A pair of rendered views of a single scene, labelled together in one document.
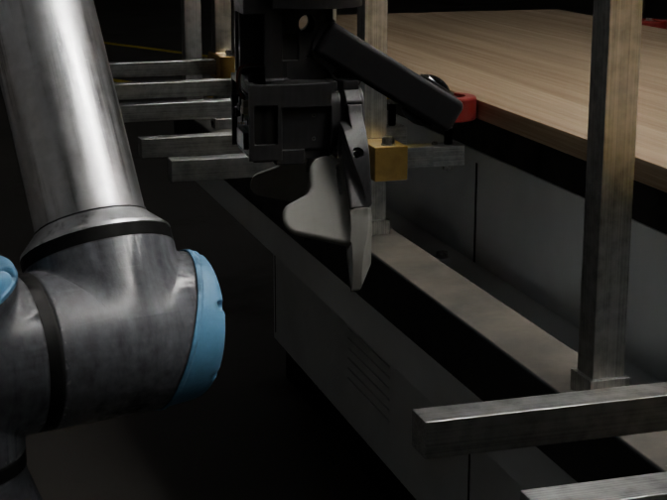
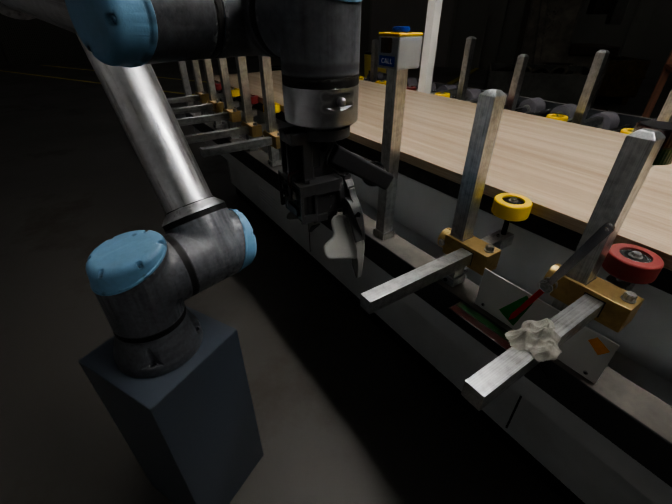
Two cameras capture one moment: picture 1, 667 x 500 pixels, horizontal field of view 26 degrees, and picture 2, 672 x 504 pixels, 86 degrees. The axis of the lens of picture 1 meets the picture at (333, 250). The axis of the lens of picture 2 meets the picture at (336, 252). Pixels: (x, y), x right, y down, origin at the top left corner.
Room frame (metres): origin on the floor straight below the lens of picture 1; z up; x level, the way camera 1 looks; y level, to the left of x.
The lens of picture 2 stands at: (0.56, 0.13, 1.25)
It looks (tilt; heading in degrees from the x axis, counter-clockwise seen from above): 33 degrees down; 343
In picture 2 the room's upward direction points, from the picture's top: straight up
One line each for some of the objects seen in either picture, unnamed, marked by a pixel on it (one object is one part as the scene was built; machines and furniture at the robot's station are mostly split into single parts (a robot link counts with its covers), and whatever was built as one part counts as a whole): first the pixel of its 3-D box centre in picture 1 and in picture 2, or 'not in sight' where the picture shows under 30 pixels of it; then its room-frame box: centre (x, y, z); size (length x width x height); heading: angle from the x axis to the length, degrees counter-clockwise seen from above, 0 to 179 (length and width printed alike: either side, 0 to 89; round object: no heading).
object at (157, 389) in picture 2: not in sight; (189, 417); (1.24, 0.36, 0.30); 0.25 x 0.25 x 0.60; 44
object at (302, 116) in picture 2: not in sight; (322, 105); (1.00, 0.01, 1.16); 0.10 x 0.09 x 0.05; 14
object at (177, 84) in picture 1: (208, 88); (200, 108); (2.76, 0.24, 0.83); 0.44 x 0.03 x 0.04; 107
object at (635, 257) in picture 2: not in sight; (622, 279); (0.90, -0.51, 0.85); 0.08 x 0.08 x 0.11
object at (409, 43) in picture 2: not in sight; (399, 52); (1.40, -0.27, 1.18); 0.07 x 0.07 x 0.08; 17
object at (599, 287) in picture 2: not in sight; (588, 293); (0.89, -0.43, 0.84); 0.14 x 0.06 x 0.05; 17
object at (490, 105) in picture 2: not in sight; (467, 208); (1.15, -0.35, 0.90); 0.04 x 0.04 x 0.48; 17
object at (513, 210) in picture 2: not in sight; (507, 220); (1.14, -0.46, 0.85); 0.08 x 0.08 x 0.11
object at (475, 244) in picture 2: not in sight; (467, 249); (1.13, -0.36, 0.80); 0.14 x 0.06 x 0.05; 17
